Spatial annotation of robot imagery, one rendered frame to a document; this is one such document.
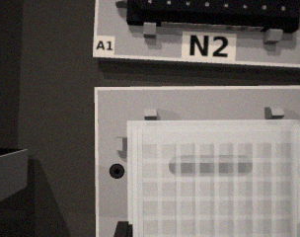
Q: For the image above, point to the clear multiwell plate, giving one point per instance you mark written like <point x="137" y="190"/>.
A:
<point x="163" y="159"/>

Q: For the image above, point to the black multiwell plate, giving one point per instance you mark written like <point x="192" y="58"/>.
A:
<point x="229" y="15"/>

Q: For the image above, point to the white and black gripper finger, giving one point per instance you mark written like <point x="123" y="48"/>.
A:
<point x="123" y="229"/>

